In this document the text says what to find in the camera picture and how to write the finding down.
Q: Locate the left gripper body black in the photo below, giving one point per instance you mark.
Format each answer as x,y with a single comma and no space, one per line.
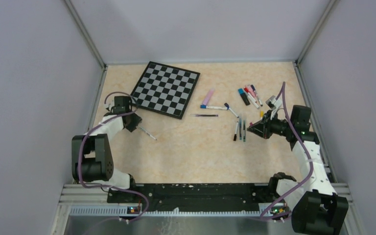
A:
134,119

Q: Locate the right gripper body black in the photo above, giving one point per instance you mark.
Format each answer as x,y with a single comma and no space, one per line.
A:
277,126

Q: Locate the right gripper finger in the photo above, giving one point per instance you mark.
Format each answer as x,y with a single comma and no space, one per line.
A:
259,130
263,123

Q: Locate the green gel pen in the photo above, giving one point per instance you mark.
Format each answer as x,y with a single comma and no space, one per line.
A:
244,128

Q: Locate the purple gel pen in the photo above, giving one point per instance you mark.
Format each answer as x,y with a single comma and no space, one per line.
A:
205,115

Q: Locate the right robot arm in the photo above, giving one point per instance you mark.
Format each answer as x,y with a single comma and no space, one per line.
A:
316,207

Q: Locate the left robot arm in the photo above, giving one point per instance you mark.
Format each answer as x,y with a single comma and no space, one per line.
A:
91,155

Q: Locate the blue gel pen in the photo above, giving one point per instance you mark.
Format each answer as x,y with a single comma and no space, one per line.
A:
240,128

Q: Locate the thin marker navy cap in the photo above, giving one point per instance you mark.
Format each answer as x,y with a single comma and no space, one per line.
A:
257,96

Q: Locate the white marker red cap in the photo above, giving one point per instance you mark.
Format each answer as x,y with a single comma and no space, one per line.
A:
250,97

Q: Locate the thin marker pink cap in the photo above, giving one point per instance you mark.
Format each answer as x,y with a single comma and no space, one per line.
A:
253,94

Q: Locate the black highlighter blue cap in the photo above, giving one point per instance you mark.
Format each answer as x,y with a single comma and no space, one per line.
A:
244,96

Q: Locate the black grey chessboard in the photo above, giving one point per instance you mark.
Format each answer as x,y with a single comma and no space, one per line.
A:
165,89

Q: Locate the lilac highlighter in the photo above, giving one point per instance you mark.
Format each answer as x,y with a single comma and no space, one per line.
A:
208,97

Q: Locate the white marker blue cap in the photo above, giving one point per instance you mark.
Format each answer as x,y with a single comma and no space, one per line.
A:
213,107

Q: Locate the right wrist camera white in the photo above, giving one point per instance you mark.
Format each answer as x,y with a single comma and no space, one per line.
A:
274,103

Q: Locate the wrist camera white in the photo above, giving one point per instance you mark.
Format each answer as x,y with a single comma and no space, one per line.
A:
112,107
274,103

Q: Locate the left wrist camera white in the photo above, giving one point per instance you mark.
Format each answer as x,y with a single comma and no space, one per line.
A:
112,107

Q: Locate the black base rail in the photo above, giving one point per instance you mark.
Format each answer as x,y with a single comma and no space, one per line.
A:
225,197

